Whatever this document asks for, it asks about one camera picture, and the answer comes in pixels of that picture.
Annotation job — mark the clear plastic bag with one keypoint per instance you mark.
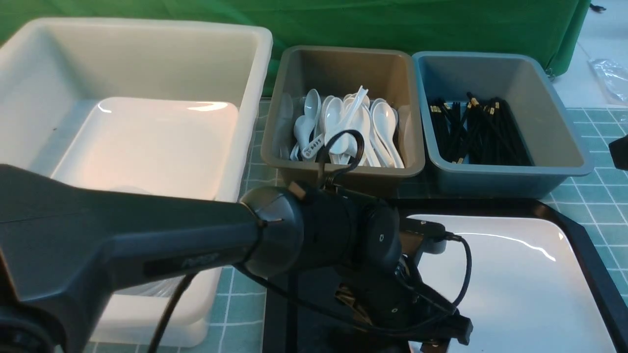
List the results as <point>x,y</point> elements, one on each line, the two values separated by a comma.
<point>613,80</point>

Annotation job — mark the brown plastic bin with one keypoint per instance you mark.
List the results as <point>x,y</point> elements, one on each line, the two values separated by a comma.
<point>387,74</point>

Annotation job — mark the green cloth backdrop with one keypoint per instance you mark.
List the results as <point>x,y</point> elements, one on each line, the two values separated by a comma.
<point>545,30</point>

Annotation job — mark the green checkered table mat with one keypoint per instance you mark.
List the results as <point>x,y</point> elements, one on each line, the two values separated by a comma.
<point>597,201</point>

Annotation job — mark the blue-grey plastic bin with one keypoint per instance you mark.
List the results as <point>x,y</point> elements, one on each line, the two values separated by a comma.
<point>556,149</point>

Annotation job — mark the white ceramic soup spoon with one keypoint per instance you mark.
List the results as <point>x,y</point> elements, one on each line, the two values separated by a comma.
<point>338,117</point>

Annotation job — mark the white square rice plate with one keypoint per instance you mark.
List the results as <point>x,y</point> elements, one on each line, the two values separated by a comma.
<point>527,292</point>

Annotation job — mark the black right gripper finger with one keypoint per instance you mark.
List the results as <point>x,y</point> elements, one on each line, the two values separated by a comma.
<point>619,153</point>

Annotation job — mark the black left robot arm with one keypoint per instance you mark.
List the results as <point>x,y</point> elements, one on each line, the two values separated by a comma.
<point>346,255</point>

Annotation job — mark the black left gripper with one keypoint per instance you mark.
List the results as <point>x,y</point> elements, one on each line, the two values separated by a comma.
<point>398,303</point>

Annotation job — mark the stack of white square plates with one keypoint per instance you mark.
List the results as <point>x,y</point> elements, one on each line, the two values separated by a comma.
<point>155,147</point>

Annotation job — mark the large white plastic tub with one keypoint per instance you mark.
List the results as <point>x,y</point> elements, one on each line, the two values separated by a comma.
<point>55,70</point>

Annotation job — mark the pile of white spoons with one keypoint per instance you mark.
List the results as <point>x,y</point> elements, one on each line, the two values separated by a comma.
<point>373,131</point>

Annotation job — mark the black serving tray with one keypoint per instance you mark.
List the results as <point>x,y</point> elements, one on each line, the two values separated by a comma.
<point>289,328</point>

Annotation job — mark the pile of black chopsticks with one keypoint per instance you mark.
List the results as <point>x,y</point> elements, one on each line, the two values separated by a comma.
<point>445,117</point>

